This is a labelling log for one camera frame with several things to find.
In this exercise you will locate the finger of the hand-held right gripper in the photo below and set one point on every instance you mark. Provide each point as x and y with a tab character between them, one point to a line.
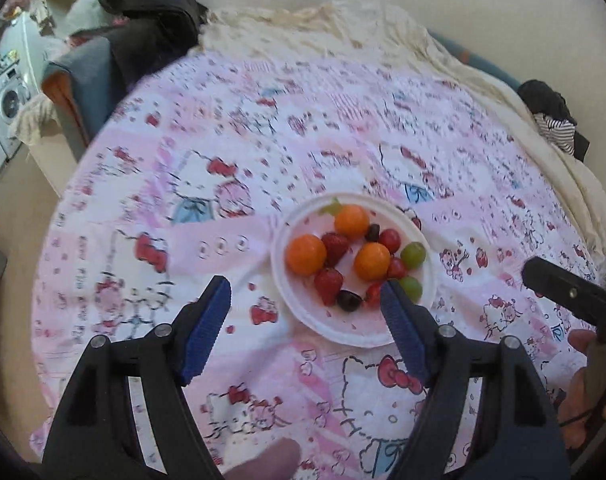
573	292

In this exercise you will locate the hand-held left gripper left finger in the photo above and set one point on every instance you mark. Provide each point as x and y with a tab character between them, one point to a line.
208	330

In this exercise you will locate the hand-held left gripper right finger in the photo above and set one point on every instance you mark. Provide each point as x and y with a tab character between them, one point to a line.
403	330

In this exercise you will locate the green grape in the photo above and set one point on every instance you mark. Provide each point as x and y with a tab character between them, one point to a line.
411	288
414	254

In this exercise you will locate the dark purple grape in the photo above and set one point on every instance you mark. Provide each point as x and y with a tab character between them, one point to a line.
349	300
373	232

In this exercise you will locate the white pink plate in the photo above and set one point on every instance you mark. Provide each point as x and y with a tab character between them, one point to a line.
328	327

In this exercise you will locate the small orange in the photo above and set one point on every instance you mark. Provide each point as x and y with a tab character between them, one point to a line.
372	261
307	255
352	221

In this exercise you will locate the large red strawberry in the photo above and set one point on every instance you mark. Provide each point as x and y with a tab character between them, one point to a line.
328	285

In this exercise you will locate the small red strawberry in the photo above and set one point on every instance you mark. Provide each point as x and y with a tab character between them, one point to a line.
335	247

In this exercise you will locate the person's right hand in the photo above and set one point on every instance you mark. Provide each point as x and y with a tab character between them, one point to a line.
573	400

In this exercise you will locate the person's left hand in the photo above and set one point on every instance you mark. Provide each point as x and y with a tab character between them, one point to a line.
268	462

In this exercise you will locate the pink cartoon printed blanket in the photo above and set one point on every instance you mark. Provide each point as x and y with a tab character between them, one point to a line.
183	150

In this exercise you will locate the dark cloth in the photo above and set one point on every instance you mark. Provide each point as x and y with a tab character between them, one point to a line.
545	100

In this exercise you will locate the beige box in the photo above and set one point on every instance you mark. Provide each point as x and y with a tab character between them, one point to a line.
53	160

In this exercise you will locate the blue mattress edge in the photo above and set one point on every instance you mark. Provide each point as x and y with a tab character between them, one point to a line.
478	57

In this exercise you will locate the grey chair with orange cushion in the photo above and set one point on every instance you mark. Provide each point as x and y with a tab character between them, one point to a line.
93	90

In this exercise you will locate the cream lace cloth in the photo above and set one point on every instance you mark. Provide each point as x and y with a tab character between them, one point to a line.
33	115

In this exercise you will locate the white washing machine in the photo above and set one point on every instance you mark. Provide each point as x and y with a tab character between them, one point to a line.
5	105

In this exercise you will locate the black clothing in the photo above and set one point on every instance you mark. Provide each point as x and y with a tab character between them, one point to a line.
153	15

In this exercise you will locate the white fridge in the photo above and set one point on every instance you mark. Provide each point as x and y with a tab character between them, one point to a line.
25	45

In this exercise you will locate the white plastic bag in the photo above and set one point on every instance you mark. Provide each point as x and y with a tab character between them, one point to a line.
85	10

